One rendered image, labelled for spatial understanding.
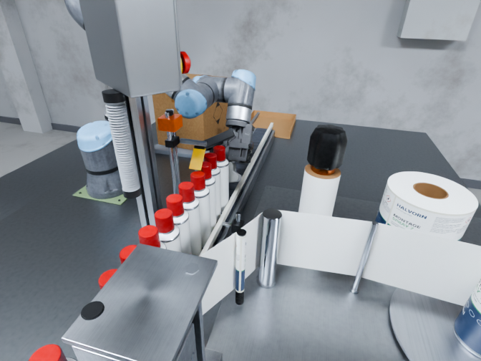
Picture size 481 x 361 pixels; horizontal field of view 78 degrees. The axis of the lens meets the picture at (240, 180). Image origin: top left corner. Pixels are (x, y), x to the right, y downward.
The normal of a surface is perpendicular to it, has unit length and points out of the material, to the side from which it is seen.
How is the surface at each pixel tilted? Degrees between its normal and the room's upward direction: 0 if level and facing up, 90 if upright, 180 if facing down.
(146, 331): 0
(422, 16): 90
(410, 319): 0
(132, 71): 90
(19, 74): 90
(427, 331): 0
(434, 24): 90
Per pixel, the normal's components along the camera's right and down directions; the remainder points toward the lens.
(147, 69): 0.65, 0.40
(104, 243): 0.02, -0.86
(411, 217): -0.72, 0.34
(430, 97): -0.27, 0.48
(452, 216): -0.01, 0.50
